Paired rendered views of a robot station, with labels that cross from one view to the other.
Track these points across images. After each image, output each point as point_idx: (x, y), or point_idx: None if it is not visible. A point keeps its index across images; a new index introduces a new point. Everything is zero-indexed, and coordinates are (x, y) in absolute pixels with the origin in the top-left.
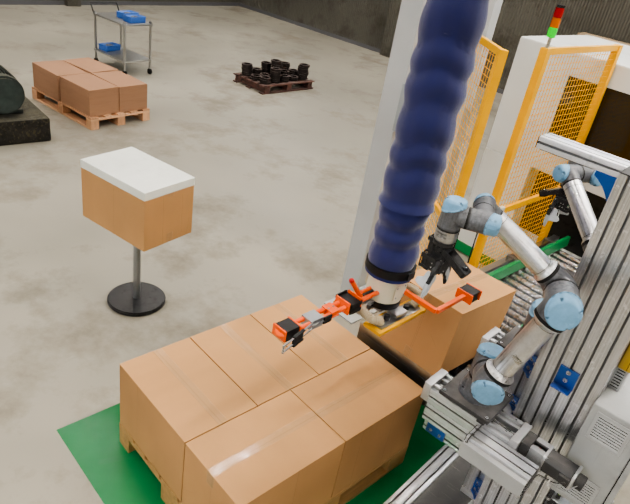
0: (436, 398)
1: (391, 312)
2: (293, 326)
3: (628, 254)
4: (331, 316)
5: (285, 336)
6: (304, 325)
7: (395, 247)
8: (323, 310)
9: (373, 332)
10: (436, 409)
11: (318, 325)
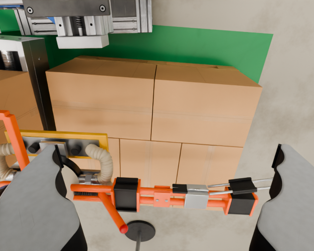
0: (102, 21)
1: (65, 152)
2: (239, 202)
3: None
4: (174, 189)
5: (254, 194)
6: (219, 195)
7: None
8: (171, 200)
9: (107, 142)
10: (105, 16)
11: (193, 186)
